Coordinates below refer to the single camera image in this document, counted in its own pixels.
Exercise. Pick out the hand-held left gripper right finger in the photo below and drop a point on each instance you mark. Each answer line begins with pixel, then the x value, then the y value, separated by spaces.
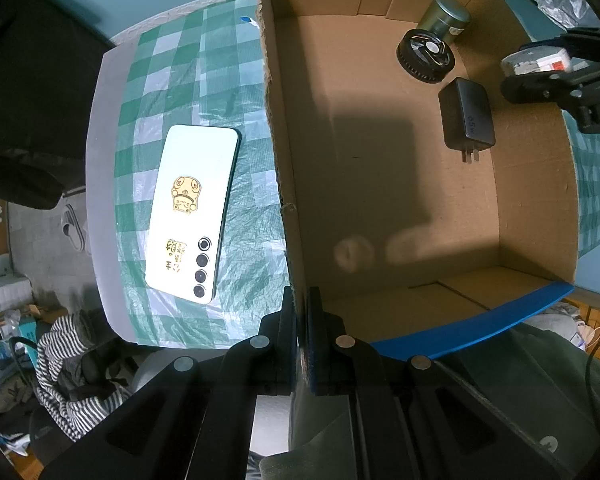
pixel 311 360

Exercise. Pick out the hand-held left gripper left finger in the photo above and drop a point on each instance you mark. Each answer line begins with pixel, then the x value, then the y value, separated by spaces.
pixel 293 360

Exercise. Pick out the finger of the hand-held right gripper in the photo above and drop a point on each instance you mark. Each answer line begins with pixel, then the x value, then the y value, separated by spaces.
pixel 540 87
pixel 580 40

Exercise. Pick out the black charger plug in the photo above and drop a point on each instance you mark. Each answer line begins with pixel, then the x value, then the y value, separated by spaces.
pixel 467 115

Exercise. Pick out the black round ribbed disc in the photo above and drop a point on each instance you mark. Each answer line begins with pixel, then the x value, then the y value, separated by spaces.
pixel 425 55

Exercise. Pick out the green tin can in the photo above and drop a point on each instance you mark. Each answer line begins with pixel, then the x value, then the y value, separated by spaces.
pixel 442 17

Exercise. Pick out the cardboard box with blue rim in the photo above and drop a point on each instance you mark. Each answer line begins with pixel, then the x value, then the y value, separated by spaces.
pixel 380 160

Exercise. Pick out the white phone with gold sticker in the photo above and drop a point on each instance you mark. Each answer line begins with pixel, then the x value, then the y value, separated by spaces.
pixel 195 170

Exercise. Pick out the striped cloth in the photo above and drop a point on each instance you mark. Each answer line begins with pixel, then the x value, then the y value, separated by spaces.
pixel 80 385

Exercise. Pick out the white slipper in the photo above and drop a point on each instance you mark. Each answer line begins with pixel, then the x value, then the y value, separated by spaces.
pixel 74 227

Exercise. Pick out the teal box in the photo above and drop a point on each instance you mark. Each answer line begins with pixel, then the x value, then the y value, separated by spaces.
pixel 27 335

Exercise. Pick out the green checked plastic tablecloth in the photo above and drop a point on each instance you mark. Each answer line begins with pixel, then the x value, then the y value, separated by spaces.
pixel 205 85

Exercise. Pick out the black hanging clothes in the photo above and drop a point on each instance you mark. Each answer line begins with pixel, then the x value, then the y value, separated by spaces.
pixel 25 110

